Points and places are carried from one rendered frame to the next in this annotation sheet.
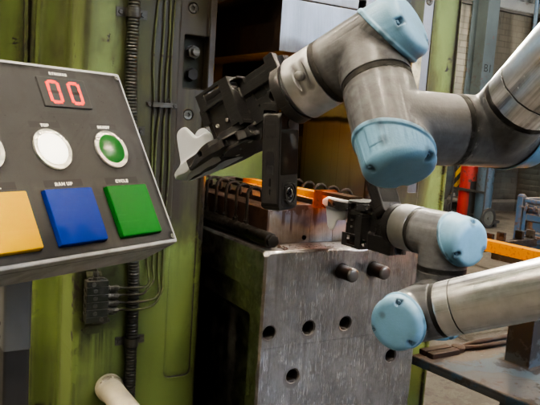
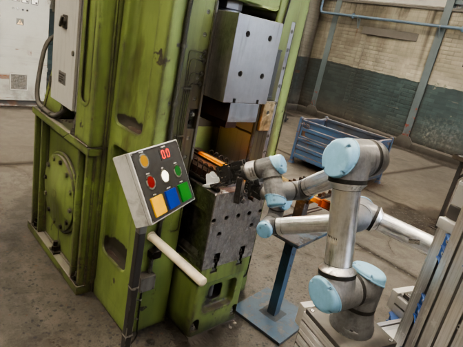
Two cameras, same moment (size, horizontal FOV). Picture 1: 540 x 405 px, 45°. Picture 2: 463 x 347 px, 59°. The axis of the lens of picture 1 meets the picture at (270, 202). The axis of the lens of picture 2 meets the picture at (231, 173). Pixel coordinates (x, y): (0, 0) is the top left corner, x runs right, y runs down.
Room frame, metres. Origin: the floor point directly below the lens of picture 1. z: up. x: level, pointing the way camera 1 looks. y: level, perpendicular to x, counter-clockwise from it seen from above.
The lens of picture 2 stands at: (-0.70, 0.41, 1.67)
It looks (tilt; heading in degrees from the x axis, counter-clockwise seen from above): 19 degrees down; 346
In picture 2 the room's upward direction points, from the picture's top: 11 degrees clockwise
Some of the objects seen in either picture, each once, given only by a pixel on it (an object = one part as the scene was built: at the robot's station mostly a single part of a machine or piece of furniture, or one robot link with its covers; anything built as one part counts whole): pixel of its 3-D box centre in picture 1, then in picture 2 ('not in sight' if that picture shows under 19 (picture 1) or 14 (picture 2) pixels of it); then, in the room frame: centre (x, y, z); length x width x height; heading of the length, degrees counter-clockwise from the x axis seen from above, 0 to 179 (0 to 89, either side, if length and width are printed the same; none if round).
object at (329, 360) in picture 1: (269, 317); (204, 206); (1.48, -0.02, 0.69); 0.56 x 0.38 x 0.45; 31
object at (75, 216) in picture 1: (73, 217); (171, 198); (0.83, 0.25, 1.01); 0.07 x 0.05 x 0.07; 146
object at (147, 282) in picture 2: not in sight; (145, 281); (1.18, 0.29, 0.36); 0.09 x 0.07 x 0.12; 121
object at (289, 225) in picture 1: (258, 205); (205, 165); (1.44, 0.03, 0.96); 0.42 x 0.20 x 0.09; 31
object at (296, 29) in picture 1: (268, 38); (217, 102); (1.44, 0.03, 1.32); 0.42 x 0.20 x 0.10; 31
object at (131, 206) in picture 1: (131, 210); (183, 191); (0.91, 0.19, 1.01); 0.07 x 0.05 x 0.07; 146
